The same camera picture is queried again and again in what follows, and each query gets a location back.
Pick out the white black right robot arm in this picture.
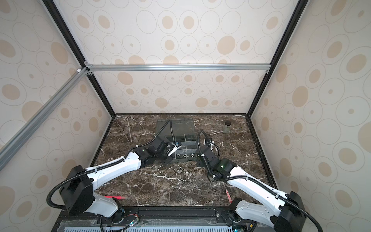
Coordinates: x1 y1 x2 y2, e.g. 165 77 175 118
197 130 323 232

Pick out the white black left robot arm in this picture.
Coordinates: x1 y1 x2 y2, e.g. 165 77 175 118
46 120 182 218

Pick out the pile of nuts and screws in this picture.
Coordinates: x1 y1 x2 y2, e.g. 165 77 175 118
175 166 197 179

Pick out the clear plastic organizer box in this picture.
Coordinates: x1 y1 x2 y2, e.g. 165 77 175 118
156 119 198 164

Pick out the small glass jar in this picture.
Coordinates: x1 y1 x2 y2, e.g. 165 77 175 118
223 120 232 133

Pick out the pink marker pen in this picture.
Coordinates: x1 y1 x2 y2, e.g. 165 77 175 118
105 196 127 200

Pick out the black base frame rail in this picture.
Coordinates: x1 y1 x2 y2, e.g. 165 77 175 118
52 205 302 232

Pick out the horizontal aluminium rail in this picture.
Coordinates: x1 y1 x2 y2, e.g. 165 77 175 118
88 63 271 72

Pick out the diagonal aluminium rail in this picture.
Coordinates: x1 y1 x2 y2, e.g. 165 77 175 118
1 67 88 169

